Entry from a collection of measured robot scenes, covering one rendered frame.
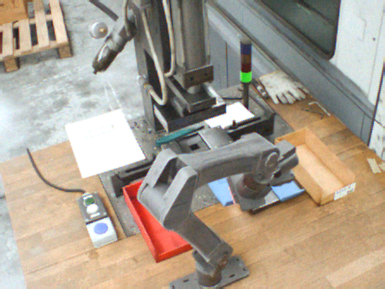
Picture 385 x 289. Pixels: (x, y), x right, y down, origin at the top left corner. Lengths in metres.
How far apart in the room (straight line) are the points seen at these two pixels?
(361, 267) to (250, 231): 0.31
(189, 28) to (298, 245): 0.63
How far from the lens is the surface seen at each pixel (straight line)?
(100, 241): 1.36
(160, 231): 1.37
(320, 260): 1.32
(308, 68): 2.00
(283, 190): 1.43
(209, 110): 1.37
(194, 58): 1.27
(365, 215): 1.44
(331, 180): 1.51
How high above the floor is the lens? 1.95
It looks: 41 degrees down
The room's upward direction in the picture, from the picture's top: 5 degrees counter-clockwise
